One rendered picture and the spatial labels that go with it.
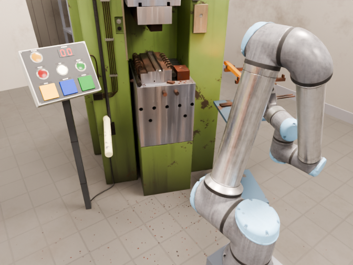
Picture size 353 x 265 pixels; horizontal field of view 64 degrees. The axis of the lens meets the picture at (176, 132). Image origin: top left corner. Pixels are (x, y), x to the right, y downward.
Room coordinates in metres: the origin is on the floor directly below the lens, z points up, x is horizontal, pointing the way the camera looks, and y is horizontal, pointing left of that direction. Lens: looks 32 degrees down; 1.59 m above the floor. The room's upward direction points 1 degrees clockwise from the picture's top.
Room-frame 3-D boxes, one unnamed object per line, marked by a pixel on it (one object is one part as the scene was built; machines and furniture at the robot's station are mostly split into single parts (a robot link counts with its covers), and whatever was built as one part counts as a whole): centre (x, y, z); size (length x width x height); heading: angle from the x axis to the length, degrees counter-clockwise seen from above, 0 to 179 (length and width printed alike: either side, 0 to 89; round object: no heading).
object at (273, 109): (1.15, -0.47, 0.98); 0.10 x 0.05 x 0.09; 100
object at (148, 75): (1.90, 0.18, 0.96); 0.42 x 0.20 x 0.09; 14
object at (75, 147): (1.49, 0.65, 0.54); 0.04 x 0.04 x 1.08; 14
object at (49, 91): (1.32, 0.65, 1.01); 0.07 x 0.05 x 0.07; 129
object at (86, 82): (1.45, 0.50, 1.01); 0.07 x 0.05 x 0.07; 129
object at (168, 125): (1.93, 0.13, 0.69); 0.56 x 0.38 x 0.45; 14
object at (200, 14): (1.90, -0.14, 1.27); 0.09 x 0.02 x 0.17; 104
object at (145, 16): (1.90, 0.18, 1.32); 0.42 x 0.20 x 0.10; 14
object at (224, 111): (1.71, -0.48, 0.73); 0.40 x 0.30 x 0.02; 100
